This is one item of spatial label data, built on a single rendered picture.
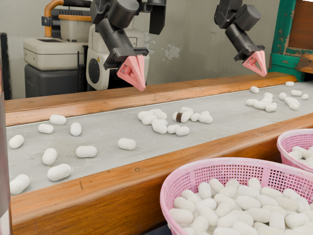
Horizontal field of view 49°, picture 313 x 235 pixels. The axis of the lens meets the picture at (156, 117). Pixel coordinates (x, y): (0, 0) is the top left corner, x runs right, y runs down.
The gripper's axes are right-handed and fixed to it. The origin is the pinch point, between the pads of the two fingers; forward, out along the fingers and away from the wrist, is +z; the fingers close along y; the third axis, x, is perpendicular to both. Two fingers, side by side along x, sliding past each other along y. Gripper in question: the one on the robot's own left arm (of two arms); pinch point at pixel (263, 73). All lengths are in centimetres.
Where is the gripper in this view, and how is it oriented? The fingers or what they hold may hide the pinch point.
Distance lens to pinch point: 117.0
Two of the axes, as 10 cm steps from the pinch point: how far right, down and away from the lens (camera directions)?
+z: 4.5, 8.3, -3.4
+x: -4.7, 5.4, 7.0
